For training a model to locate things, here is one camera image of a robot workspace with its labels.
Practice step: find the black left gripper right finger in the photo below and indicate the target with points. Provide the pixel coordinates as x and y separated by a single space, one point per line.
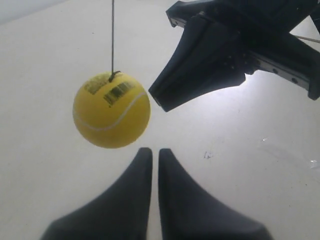
188 212

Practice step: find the yellow tennis ball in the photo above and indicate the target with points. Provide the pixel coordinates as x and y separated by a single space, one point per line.
111 110

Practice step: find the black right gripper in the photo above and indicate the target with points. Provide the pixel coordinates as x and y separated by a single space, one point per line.
225 40

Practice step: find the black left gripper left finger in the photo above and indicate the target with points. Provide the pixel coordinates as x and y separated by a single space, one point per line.
119 213

